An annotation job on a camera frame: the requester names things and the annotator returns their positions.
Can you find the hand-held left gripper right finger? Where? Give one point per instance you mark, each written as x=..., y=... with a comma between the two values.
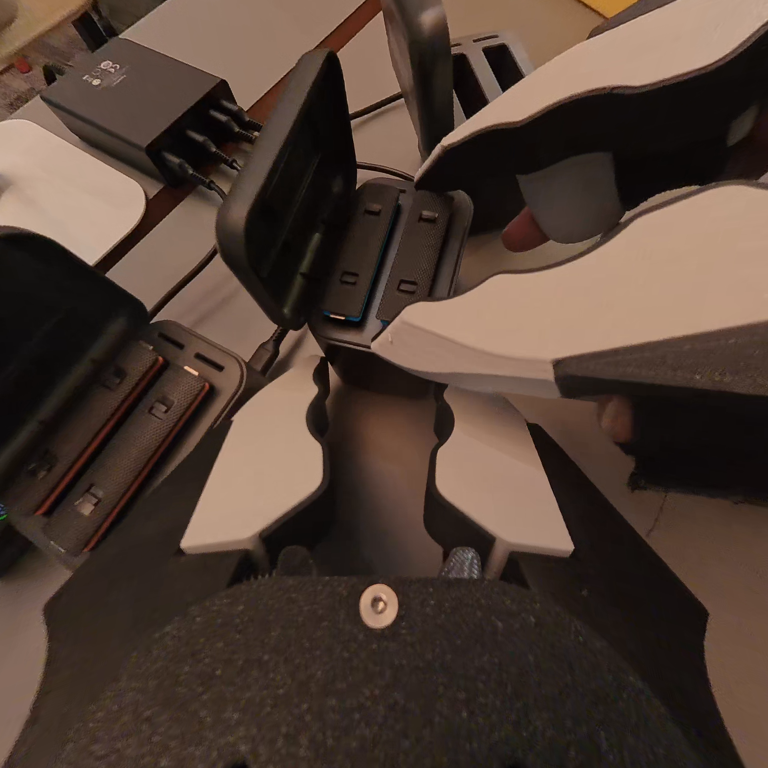
x=504, y=480

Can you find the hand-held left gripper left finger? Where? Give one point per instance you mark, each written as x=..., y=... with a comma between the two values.
x=258, y=468

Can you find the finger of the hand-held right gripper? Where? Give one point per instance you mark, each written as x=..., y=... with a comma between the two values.
x=570, y=90
x=600, y=300

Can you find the black battery blue edge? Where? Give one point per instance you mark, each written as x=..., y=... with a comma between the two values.
x=420, y=252
x=360, y=240

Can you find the person's right hand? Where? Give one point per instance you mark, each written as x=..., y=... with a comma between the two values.
x=570, y=201

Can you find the black device with green light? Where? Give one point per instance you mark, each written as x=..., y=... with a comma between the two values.
x=9, y=552

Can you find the white rounded tray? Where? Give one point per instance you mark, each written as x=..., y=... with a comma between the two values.
x=60, y=192

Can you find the black multi-port charger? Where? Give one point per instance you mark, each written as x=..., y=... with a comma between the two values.
x=138, y=96

